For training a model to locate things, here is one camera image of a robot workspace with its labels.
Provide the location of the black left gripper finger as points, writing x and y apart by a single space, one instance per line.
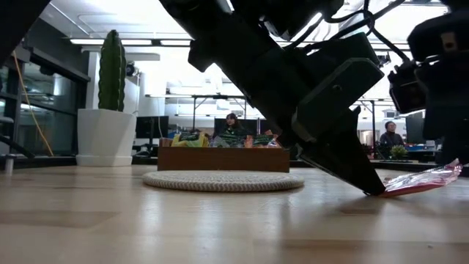
344 161

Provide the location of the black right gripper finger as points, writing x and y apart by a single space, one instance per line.
450 135

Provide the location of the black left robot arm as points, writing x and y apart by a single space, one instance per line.
205 18

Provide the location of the black computer monitor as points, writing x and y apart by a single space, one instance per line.
152 128
416 128

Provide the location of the person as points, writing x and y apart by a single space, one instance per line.
234 124
390 137

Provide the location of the green potted plant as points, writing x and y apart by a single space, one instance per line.
398 152

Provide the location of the brown wooden compartment tray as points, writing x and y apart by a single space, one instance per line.
223 159

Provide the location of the black round ceiling spotlight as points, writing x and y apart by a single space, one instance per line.
130 69

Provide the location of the overhead light bar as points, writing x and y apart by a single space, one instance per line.
128 42

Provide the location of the green cactus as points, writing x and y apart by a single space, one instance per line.
111 73

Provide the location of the white plant pot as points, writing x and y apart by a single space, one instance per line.
106 139

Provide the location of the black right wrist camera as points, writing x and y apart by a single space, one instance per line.
405 89

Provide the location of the black background workstation frame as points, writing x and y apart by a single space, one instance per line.
220 97

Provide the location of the grey post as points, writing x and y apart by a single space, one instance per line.
8 165

